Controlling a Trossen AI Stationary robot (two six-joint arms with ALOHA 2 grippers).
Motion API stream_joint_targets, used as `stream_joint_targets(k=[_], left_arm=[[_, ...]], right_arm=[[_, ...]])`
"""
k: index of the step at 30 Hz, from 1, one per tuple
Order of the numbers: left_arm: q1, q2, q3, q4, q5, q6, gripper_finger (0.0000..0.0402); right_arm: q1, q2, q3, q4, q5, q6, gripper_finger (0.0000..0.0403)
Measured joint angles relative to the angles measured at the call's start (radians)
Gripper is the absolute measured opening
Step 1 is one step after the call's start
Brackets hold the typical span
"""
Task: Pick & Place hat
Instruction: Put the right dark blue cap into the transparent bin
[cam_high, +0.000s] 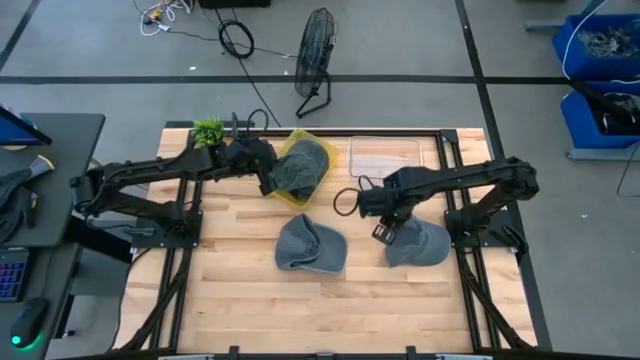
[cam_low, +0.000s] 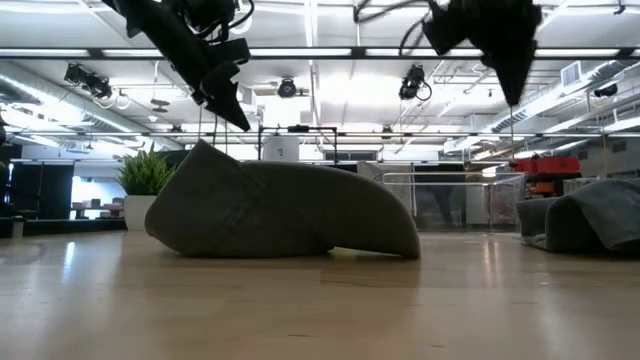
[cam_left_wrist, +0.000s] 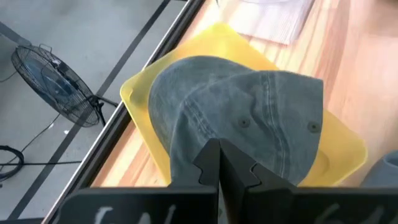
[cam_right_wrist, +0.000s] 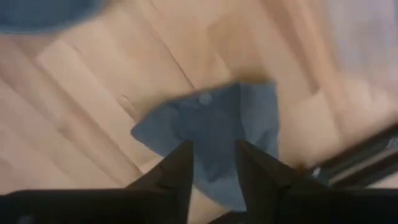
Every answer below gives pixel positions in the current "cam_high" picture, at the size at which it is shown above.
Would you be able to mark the dark green cap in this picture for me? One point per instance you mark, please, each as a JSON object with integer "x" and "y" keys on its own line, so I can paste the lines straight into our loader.
{"x": 305, "y": 162}

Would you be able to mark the blue storage bin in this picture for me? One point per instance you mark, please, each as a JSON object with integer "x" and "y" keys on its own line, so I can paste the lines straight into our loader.
{"x": 580, "y": 125}
{"x": 575, "y": 57}

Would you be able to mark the grey-blue cap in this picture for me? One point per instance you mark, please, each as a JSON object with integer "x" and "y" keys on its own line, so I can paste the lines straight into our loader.
{"x": 315, "y": 250}
{"x": 425, "y": 245}

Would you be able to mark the black jacket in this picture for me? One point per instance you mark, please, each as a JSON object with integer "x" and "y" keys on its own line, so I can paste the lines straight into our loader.
{"x": 15, "y": 200}

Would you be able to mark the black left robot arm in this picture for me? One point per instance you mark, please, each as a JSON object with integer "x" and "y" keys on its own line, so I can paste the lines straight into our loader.
{"x": 150, "y": 167}

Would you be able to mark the yellow translucent plastic bin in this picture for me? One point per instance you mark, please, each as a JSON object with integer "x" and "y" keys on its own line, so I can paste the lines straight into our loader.
{"x": 299, "y": 202}

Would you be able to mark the clear plastic bin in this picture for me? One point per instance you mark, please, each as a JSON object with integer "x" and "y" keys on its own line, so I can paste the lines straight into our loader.
{"x": 385, "y": 155}

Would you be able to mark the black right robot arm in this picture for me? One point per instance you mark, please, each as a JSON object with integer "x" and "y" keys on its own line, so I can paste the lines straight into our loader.
{"x": 465, "y": 175}

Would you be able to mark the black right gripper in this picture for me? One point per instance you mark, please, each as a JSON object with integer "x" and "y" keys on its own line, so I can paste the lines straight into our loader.
{"x": 385, "y": 202}

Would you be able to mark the blue storage bins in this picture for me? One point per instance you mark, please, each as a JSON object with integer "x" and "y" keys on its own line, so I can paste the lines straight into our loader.
{"x": 600, "y": 154}

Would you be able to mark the black table bracket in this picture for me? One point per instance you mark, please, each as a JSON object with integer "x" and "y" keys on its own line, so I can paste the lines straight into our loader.
{"x": 411, "y": 352}
{"x": 233, "y": 352}

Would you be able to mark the black metal table frame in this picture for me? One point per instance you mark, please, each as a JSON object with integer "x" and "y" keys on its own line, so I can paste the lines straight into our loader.
{"x": 465, "y": 310}

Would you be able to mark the black floor fan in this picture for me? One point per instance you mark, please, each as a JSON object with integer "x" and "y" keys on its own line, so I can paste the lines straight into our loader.
{"x": 314, "y": 55}

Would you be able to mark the black desk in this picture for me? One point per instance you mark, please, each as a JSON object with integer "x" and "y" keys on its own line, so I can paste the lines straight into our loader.
{"x": 70, "y": 135}

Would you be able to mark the computer monitor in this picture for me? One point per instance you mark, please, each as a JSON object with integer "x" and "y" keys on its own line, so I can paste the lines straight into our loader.
{"x": 17, "y": 131}

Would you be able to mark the black keyboard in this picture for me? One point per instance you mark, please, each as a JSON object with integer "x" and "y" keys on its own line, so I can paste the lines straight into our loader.
{"x": 12, "y": 275}

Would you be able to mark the black computer mouse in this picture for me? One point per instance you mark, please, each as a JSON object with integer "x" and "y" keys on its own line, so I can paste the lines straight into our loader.
{"x": 30, "y": 320}

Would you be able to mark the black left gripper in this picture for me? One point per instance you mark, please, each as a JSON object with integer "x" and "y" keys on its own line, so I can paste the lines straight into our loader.
{"x": 250, "y": 156}

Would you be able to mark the small green potted plant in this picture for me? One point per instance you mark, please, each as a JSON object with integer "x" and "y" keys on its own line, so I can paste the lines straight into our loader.
{"x": 207, "y": 132}

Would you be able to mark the black box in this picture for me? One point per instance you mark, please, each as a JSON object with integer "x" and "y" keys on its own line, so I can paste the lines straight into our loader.
{"x": 235, "y": 3}

